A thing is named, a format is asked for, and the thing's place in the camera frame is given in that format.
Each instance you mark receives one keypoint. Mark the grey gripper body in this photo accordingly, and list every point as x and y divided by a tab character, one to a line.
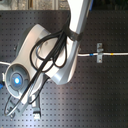
34	101

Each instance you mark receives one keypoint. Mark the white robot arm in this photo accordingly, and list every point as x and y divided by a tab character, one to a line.
42	55

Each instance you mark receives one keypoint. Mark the metal cable clip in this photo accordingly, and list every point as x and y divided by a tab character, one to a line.
99	52

